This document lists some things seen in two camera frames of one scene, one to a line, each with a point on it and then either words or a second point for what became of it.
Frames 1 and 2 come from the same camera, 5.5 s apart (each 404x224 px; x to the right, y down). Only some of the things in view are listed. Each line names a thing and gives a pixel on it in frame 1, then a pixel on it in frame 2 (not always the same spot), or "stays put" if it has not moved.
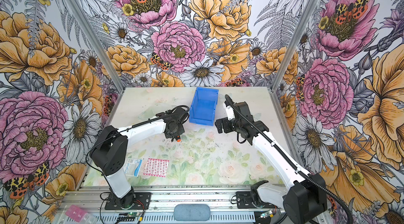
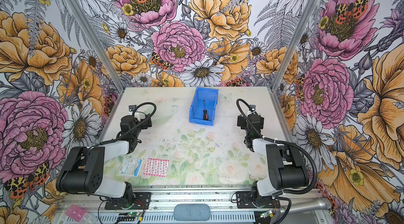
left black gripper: (181, 130) -> (145, 125)
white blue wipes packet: (132, 166) stays put
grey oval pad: (192, 212) stays put
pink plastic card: (76, 213) stays put
